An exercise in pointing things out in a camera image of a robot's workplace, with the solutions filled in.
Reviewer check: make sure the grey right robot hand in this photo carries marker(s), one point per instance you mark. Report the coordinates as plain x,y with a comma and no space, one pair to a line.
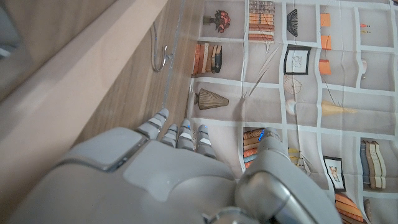
140,186

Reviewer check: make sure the wooden clip hanger, blue clip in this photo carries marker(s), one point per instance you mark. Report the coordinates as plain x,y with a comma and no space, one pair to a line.
62,102

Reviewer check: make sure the printed bookshelf backdrop cloth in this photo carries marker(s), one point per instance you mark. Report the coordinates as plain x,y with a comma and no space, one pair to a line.
273,93

